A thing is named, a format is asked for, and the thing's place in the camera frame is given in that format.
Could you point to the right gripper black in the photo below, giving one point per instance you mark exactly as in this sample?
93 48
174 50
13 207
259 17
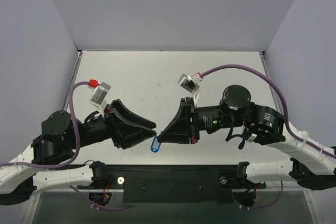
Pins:
190 120

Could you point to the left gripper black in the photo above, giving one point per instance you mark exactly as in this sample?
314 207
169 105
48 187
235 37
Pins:
113 126

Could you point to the blue key tag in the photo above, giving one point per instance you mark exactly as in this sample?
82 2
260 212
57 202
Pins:
155 145

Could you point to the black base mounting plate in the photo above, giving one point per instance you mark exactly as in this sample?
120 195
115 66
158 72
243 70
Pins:
177 183

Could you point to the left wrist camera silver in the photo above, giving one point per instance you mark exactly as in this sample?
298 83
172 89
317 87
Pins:
98 98

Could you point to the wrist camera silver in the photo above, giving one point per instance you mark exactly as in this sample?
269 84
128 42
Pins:
98 98
191 84

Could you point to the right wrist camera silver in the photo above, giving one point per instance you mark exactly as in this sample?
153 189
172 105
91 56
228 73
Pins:
191 84

